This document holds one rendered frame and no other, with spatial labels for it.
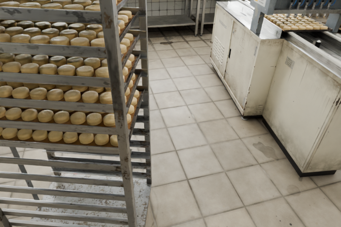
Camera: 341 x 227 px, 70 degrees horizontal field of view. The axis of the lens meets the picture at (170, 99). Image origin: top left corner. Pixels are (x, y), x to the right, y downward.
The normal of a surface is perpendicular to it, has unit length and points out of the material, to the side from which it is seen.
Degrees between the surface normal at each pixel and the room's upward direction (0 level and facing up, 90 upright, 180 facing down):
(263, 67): 90
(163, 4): 90
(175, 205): 0
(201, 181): 0
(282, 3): 90
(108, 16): 90
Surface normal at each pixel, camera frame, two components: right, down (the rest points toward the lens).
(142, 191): 0.03, -0.83
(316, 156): 0.12, 0.56
